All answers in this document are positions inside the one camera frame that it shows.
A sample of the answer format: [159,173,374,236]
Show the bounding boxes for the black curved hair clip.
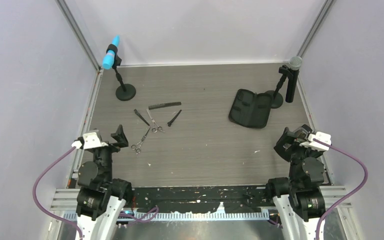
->
[167,109,182,127]

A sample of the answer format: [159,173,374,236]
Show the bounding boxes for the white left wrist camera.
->
[71,130,109,150]

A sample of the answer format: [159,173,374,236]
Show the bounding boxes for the black hair comb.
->
[148,101,182,110]

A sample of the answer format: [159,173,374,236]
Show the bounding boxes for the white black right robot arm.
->
[264,124,326,240]

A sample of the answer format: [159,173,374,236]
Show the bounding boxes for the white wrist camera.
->
[71,130,109,150]
[299,131,332,152]

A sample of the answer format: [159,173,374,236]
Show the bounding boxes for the blue microphone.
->
[102,35,120,70]

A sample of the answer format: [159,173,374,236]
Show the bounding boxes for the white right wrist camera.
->
[299,131,332,152]

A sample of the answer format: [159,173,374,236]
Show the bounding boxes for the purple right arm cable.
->
[312,138,369,240]

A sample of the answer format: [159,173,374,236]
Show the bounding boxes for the black silver microphone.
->
[285,56,303,103]

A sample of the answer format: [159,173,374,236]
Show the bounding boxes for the black microphone stand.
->
[265,65,291,109]
[112,55,137,101]

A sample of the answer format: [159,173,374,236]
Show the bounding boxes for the aluminium frame rail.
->
[49,185,353,222]

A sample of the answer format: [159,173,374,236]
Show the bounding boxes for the black left microphone stand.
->
[112,55,137,101]

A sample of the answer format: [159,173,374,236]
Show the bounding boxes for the black mounting base plate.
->
[125,185,276,214]

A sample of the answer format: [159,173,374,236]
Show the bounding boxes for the silver hair scissors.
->
[130,127,151,155]

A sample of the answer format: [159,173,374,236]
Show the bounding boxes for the black zip tool case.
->
[228,89,272,129]

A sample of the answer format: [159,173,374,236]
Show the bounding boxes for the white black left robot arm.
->
[72,125,134,240]

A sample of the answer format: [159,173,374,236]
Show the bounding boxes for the black right microphone stand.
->
[265,65,291,109]

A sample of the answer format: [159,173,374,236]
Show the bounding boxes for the silver thinning scissors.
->
[146,109,165,133]

